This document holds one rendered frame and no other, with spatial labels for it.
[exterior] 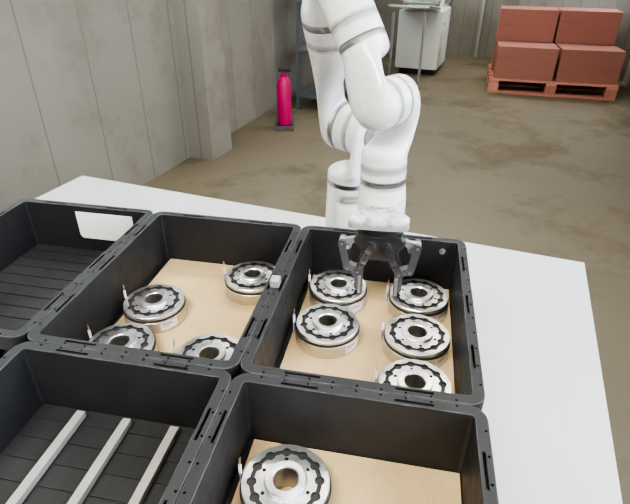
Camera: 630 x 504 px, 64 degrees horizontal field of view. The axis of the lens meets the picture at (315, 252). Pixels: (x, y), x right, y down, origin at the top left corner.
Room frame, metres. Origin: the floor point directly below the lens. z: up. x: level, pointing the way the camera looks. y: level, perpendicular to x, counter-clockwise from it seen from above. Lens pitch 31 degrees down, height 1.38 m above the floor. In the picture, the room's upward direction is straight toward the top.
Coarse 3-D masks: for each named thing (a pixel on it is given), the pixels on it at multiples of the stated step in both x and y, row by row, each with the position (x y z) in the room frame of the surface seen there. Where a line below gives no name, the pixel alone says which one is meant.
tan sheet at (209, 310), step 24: (168, 264) 0.87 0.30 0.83; (192, 264) 0.87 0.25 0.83; (216, 264) 0.87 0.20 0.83; (192, 288) 0.79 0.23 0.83; (216, 288) 0.79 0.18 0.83; (192, 312) 0.71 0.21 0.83; (216, 312) 0.71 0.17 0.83; (240, 312) 0.71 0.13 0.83; (168, 336) 0.65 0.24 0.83; (192, 336) 0.65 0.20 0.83; (240, 336) 0.65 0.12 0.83
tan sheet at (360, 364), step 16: (368, 288) 0.79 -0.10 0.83; (384, 288) 0.79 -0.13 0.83; (304, 304) 0.74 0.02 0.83; (368, 304) 0.74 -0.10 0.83; (384, 304) 0.74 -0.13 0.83; (448, 304) 0.74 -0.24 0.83; (368, 320) 0.69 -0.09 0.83; (384, 320) 0.69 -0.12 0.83; (448, 320) 0.69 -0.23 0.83; (368, 336) 0.65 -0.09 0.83; (288, 352) 0.61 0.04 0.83; (304, 352) 0.61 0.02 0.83; (352, 352) 0.61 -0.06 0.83; (368, 352) 0.61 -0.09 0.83; (288, 368) 0.57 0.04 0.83; (304, 368) 0.57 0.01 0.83; (320, 368) 0.58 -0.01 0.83; (336, 368) 0.58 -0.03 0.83; (352, 368) 0.58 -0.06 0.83; (368, 368) 0.58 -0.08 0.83; (448, 368) 0.58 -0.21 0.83
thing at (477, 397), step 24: (432, 240) 0.80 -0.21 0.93; (456, 240) 0.80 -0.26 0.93; (288, 264) 0.71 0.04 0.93; (264, 312) 0.58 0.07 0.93; (264, 336) 0.54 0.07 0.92; (480, 360) 0.49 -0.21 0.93; (336, 384) 0.44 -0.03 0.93; (360, 384) 0.44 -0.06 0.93; (384, 384) 0.44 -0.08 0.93; (480, 384) 0.45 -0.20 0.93; (480, 408) 0.42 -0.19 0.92
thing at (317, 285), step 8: (328, 272) 0.79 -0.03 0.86; (336, 272) 0.80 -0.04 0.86; (344, 272) 0.80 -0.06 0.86; (352, 272) 0.80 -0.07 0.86; (312, 280) 0.77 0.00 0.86; (320, 280) 0.77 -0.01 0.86; (352, 280) 0.77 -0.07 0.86; (312, 288) 0.74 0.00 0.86; (320, 288) 0.74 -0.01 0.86; (352, 288) 0.74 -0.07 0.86; (320, 296) 0.72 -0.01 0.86; (328, 296) 0.72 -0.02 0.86; (336, 296) 0.72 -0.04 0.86; (344, 296) 0.72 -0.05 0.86; (352, 296) 0.72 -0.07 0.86; (360, 296) 0.72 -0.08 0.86
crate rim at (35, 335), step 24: (168, 216) 0.89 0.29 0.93; (192, 216) 0.89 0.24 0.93; (216, 216) 0.89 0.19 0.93; (288, 240) 0.79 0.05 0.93; (264, 288) 0.64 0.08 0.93; (48, 336) 0.53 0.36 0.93; (168, 360) 0.48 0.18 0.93; (192, 360) 0.48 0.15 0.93; (216, 360) 0.48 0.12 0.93; (240, 360) 0.48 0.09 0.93
